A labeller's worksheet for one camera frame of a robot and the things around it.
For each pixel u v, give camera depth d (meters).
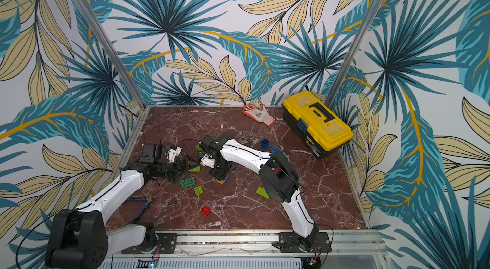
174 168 0.74
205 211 0.82
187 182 0.88
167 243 0.74
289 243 0.74
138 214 0.79
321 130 0.88
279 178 0.52
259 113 1.17
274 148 1.00
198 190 0.86
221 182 0.88
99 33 0.84
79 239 0.39
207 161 0.80
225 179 0.83
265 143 1.00
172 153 0.80
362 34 0.86
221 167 0.75
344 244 0.77
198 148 1.00
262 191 0.87
